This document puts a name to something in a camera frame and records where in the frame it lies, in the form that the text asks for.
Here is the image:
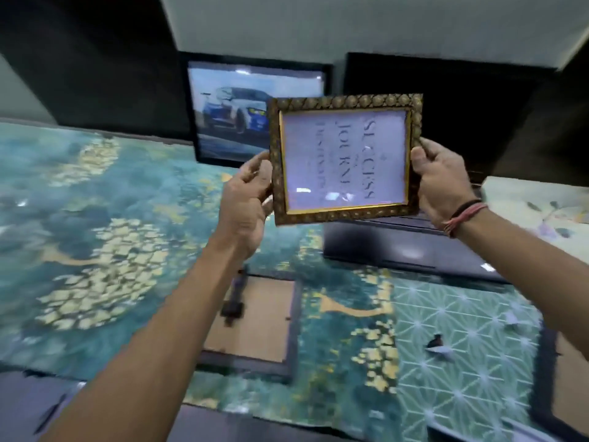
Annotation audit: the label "black frame with brown backing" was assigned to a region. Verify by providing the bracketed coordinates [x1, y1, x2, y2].
[528, 320, 589, 442]
[197, 270, 303, 382]

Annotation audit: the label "person's right hand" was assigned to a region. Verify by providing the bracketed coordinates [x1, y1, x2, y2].
[409, 136, 483, 231]

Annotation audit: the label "person's right forearm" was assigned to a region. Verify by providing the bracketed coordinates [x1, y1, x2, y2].
[453, 208, 589, 360]

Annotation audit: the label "red and black wrist bands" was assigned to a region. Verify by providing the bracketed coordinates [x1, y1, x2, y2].
[442, 199, 489, 239]

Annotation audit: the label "person's left forearm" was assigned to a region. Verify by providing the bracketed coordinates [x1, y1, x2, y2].
[40, 235, 251, 442]

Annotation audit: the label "person's left hand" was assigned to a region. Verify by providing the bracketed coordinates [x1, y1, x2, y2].
[210, 151, 275, 261]

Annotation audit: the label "black framed car picture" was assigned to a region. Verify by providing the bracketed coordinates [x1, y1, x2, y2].
[183, 52, 334, 169]

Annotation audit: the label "green geometric patterned sheet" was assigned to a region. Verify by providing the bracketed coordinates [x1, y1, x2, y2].
[390, 275, 555, 442]

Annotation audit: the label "teal and gold patterned sheet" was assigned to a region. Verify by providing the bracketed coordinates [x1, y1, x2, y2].
[0, 121, 402, 431]

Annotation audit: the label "black frame stand leg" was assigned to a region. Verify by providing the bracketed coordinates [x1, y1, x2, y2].
[220, 266, 250, 326]

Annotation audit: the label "white floral patterned sheet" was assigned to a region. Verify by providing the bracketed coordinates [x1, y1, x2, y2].
[480, 176, 589, 264]

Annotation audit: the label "black glossy picture frame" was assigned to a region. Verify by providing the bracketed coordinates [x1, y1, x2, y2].
[321, 213, 512, 285]

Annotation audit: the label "small black clip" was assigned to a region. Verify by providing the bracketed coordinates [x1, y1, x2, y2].
[425, 334, 455, 360]

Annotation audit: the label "gold ornate picture frame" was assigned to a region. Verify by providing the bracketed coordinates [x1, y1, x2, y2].
[267, 93, 424, 226]

